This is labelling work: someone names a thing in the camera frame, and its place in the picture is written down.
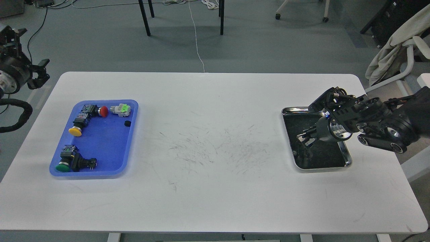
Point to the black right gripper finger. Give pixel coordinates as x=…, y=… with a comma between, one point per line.
x=312, y=131
x=309, y=141

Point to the yellow push button switch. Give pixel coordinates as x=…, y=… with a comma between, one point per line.
x=79, y=123

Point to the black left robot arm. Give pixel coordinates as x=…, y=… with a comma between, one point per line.
x=8, y=102

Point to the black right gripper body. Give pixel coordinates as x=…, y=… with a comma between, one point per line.
x=329, y=130

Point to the black chair leg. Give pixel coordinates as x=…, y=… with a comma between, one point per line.
x=143, y=13
x=221, y=15

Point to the blue plastic tray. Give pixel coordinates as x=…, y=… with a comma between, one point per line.
x=105, y=138

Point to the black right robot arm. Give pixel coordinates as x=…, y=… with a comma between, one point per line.
x=391, y=125

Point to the black chair leg left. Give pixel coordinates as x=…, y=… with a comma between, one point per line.
x=143, y=13

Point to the red mushroom push button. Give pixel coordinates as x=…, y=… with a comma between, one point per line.
x=94, y=110

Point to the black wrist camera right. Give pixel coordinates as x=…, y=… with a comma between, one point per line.
x=328, y=99

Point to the black switch contact block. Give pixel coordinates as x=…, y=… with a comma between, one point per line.
x=79, y=163

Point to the green push button switch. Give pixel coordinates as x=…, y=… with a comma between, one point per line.
x=68, y=160

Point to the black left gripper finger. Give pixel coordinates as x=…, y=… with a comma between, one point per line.
x=10, y=42
x=39, y=75

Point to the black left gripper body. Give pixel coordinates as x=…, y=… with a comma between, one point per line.
x=14, y=74

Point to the beige cloth on chair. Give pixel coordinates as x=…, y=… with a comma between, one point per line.
x=387, y=55

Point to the black chair leg right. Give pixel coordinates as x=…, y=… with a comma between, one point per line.
x=221, y=15

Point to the grey switch with green label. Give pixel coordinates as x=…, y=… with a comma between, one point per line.
x=122, y=110

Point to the steel tray with black mat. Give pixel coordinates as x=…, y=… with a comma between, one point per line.
x=322, y=156

